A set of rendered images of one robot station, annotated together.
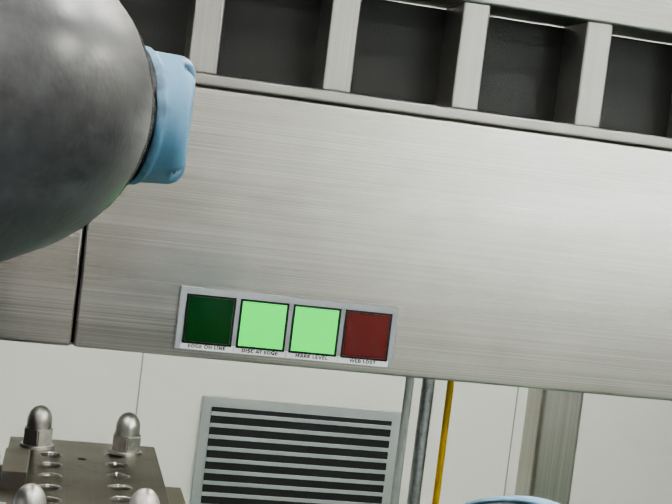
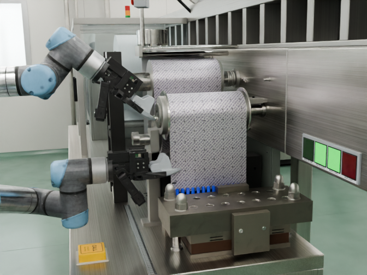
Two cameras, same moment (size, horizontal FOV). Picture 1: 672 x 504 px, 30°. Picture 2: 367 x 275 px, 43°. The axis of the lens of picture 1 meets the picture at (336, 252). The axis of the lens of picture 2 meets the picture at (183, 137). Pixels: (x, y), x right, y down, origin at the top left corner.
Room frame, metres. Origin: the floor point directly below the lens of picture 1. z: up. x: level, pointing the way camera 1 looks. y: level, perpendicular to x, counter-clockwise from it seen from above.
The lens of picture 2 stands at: (1.04, -1.02, 1.44)
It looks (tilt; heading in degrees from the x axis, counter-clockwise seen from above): 11 degrees down; 89
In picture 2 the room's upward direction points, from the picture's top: 1 degrees counter-clockwise
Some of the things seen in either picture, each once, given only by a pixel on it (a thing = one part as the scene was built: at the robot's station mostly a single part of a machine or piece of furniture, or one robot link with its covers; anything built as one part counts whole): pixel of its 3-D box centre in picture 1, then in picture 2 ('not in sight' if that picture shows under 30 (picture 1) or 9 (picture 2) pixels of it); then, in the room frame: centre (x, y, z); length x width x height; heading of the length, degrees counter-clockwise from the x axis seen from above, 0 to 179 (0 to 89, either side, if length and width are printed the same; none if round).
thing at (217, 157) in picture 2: not in sight; (208, 160); (1.14, 0.32, 1.11); 0.23 x 0.01 x 0.18; 12
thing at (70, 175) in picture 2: not in sight; (71, 173); (0.75, 0.24, 1.11); 0.11 x 0.08 x 0.09; 12
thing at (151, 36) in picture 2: not in sight; (152, 36); (0.95, 1.08, 1.50); 0.14 x 0.14 x 0.06
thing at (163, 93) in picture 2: not in sight; (164, 115); (1.01, 0.36, 1.25); 0.15 x 0.01 x 0.15; 102
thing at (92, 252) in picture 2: not in sight; (92, 252); (0.81, 0.15, 0.91); 0.07 x 0.07 x 0.02; 12
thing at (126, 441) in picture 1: (127, 432); (294, 190); (1.37, 0.20, 1.05); 0.04 x 0.04 x 0.04
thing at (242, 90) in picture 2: not in sight; (241, 111); (1.25, 0.41, 1.25); 0.15 x 0.01 x 0.15; 102
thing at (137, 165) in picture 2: not in sight; (128, 165); (0.91, 0.27, 1.12); 0.12 x 0.08 x 0.09; 12
